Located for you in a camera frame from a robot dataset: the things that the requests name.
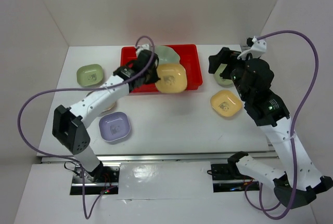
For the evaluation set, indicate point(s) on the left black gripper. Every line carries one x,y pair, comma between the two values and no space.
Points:
155,78

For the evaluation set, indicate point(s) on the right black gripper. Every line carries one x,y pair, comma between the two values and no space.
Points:
225,55

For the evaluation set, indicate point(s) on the yellow square plate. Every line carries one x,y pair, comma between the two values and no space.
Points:
172,78
225,103

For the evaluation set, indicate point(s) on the green scalloped bowl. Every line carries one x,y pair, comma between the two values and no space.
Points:
167,55

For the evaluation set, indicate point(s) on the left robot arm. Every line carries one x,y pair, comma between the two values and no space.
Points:
70,124

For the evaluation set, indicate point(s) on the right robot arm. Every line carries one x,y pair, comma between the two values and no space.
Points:
271,115

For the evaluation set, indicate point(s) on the red plastic bin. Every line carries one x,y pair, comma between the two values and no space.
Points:
187,57

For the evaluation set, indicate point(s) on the green square plate right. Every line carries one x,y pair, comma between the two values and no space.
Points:
222,81

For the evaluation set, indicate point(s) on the green square plate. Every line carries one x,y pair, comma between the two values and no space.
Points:
90,75
222,81

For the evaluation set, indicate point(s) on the pink square plate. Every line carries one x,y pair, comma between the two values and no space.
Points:
107,109

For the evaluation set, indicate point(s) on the purple square plate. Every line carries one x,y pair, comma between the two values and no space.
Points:
114,126

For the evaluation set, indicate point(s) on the green square plate left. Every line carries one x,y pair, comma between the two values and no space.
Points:
90,75

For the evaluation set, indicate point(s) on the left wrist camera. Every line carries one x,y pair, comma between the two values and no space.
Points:
141,48

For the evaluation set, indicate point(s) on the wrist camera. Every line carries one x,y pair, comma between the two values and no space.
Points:
257,47
141,48

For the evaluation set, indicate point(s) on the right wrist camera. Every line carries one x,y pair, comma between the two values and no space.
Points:
257,47

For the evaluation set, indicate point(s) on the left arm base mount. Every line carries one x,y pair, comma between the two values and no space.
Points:
108,181

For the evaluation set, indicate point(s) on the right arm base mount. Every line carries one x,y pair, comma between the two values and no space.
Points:
224,181

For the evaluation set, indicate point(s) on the front aluminium rail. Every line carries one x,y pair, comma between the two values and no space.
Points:
168,157

